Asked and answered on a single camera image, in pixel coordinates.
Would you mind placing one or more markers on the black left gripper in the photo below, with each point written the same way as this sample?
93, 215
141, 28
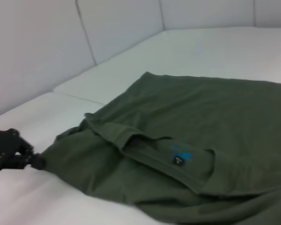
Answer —
2, 145

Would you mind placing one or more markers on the dark green FREE t-shirt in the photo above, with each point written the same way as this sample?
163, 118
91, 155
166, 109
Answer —
178, 140

